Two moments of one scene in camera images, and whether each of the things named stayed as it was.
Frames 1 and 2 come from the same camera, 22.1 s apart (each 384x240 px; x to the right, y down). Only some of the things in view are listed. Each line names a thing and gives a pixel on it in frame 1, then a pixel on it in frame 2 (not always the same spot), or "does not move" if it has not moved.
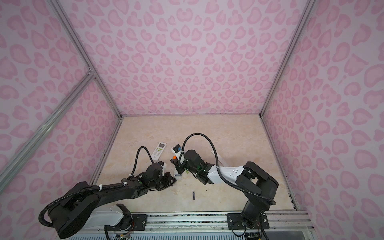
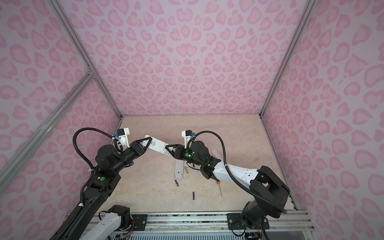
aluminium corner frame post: (79, 46) does not move
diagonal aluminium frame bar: (17, 162) does not move
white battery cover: (219, 157) does not move
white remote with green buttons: (158, 151) -> (156, 144)
